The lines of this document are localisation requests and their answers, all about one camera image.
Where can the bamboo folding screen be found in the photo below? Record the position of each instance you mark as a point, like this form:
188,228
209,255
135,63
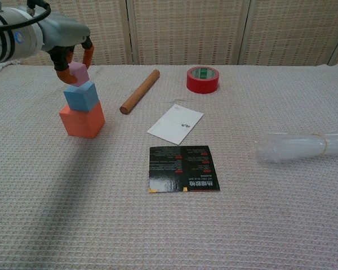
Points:
186,28

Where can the beige woven fringed tablecloth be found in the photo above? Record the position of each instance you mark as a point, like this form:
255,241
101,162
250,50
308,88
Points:
186,225

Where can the blue foam cube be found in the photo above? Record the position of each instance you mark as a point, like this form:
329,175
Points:
79,98

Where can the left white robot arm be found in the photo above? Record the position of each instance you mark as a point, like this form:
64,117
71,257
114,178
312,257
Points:
11,42

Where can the black printed card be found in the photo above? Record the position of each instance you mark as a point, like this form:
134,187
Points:
183,168

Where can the clear plastic bag bundle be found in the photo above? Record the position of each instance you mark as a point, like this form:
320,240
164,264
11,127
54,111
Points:
290,147

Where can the rubber band on bundle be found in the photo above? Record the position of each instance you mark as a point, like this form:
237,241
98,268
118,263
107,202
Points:
324,144

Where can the small pink foam cube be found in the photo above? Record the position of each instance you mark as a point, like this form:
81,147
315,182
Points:
79,73

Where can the red tape roll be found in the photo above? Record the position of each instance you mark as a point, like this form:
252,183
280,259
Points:
201,85

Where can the large orange foam cube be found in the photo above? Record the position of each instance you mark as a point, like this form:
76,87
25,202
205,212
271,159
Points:
81,123

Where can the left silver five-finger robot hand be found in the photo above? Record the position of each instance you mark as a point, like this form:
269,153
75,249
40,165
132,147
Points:
63,31

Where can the white paper card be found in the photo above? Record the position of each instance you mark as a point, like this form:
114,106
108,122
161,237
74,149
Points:
171,125

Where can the brown wooden dowel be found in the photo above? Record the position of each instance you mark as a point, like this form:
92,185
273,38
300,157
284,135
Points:
139,91

